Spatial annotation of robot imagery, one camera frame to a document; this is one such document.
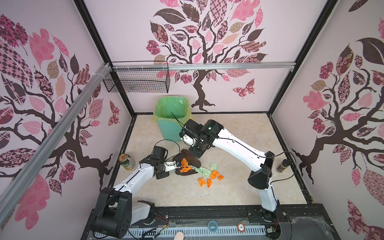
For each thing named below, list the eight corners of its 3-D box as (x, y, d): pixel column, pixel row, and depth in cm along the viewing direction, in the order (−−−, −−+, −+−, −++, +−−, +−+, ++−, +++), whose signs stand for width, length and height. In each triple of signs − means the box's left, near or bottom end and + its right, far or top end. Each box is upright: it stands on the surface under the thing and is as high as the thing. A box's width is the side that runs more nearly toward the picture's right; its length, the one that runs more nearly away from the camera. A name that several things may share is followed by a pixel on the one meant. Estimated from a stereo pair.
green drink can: (123, 171, 91) (116, 163, 83) (126, 162, 95) (119, 153, 87) (133, 171, 91) (127, 163, 83) (136, 162, 95) (130, 153, 87)
